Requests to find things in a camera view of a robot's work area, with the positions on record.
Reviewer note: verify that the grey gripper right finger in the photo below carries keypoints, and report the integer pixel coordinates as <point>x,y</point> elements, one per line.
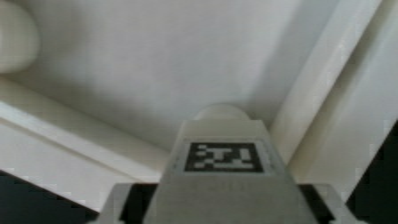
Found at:
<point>327,205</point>

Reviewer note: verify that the white rail fixture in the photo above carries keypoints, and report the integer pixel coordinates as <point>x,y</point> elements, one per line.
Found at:
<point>62,162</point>
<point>359,111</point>

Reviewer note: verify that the white right rail fixture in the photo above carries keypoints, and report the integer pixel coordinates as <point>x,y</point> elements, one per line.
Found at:
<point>359,111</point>

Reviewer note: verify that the white square tabletop part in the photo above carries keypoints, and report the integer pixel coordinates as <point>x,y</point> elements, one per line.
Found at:
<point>116,64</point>

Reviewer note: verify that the white front rail fixture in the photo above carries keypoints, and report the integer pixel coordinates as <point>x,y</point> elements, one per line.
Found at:
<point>62,162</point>

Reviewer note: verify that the white leg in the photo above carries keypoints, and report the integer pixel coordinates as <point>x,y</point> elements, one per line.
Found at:
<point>226,185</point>

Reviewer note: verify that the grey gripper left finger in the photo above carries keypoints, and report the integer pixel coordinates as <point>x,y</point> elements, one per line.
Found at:
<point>126,203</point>

